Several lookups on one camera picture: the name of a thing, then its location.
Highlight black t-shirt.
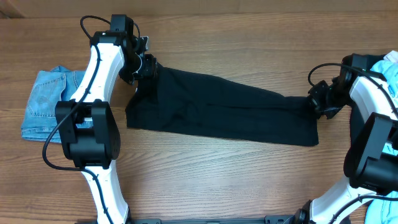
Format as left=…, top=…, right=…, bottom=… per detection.
left=125, top=65, right=319, bottom=146

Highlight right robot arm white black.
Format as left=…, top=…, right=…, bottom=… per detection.
left=264, top=54, right=397, bottom=223

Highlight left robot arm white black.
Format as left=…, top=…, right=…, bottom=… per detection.
left=55, top=14, right=157, bottom=223

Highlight white pink garment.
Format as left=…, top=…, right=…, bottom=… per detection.
left=384, top=50, right=398, bottom=63

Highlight folded blue jeans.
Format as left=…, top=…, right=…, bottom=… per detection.
left=21, top=66, right=85, bottom=141

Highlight light blue garment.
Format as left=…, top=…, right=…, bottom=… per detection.
left=364, top=60, right=398, bottom=224

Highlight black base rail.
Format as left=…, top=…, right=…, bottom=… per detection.
left=130, top=215, right=295, bottom=224

